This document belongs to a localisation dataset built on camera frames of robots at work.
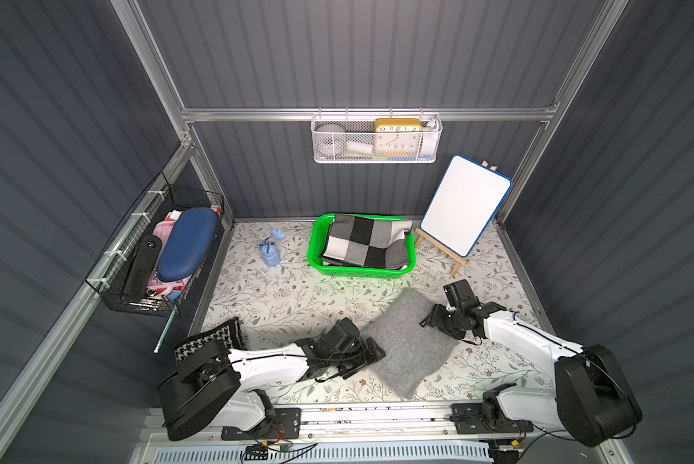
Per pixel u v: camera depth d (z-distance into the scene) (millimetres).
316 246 1027
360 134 907
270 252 1011
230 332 844
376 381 806
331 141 842
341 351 666
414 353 821
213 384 424
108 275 606
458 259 987
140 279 626
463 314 678
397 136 889
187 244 657
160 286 660
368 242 1037
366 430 736
